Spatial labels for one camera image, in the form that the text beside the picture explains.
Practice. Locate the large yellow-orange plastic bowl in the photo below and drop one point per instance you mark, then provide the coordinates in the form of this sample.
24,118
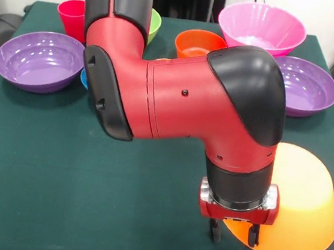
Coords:
307,192

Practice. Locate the green plastic bowl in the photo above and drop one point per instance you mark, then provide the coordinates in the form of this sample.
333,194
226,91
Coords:
154,27

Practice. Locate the large pink plastic bowl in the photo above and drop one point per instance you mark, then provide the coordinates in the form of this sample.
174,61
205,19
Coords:
257,23

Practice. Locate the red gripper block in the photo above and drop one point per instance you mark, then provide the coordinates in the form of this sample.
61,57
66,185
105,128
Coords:
235,213

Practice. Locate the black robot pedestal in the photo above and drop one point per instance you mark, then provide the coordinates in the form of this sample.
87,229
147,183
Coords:
187,0

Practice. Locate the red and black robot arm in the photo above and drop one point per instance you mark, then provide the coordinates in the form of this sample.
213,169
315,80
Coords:
172,101

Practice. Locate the purple plastic bowl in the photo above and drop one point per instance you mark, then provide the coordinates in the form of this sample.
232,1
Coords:
38,62
310,87

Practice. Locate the blue plastic bowl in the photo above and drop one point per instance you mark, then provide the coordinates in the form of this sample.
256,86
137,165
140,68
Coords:
84,80

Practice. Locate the red plastic cup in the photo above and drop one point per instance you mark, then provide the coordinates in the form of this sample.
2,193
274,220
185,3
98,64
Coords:
70,17

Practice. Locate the dark green table cloth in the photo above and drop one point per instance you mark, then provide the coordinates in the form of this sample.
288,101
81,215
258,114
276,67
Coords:
58,179

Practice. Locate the red-orange plastic bowl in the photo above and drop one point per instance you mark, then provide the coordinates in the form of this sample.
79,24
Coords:
194,42

